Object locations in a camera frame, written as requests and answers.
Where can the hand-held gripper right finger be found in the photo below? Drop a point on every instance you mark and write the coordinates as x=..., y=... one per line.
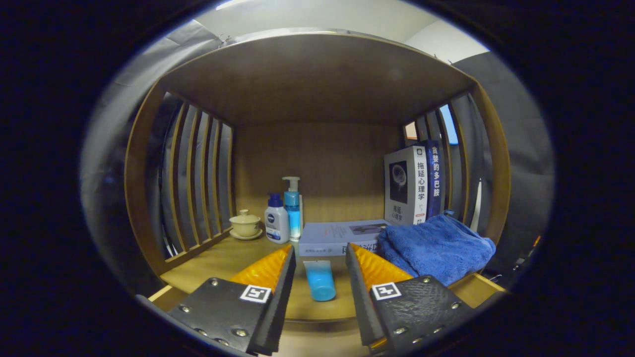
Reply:
x=359, y=302

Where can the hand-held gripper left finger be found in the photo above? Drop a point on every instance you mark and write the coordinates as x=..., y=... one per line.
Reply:
x=280, y=307

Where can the blue white tube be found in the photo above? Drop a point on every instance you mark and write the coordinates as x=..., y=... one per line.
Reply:
x=320, y=282

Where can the wooden drawer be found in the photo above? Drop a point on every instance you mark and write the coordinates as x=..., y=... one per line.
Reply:
x=317, y=339

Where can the wooden countertop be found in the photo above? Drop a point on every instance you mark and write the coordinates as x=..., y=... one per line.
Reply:
x=223, y=260

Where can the wooden cabinet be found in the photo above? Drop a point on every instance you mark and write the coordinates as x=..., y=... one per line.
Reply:
x=317, y=79

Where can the pale grey lying book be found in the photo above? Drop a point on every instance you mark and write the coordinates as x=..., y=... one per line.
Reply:
x=327, y=233

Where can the white bottle blue cap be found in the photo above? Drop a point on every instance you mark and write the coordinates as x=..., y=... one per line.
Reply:
x=277, y=223

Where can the beige lidded teacup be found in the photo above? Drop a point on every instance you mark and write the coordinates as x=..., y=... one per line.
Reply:
x=245, y=225

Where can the blue folded towel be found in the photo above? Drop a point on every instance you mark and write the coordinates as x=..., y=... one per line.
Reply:
x=436, y=248

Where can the blue pump bottle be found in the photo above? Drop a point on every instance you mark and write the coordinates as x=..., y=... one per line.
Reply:
x=293, y=213

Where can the white grey standing book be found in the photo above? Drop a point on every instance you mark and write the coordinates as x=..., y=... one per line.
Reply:
x=397, y=208

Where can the dark blue standing book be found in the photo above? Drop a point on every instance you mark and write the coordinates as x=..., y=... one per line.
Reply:
x=435, y=178

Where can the white bag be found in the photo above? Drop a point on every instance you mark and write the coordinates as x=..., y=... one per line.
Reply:
x=477, y=208

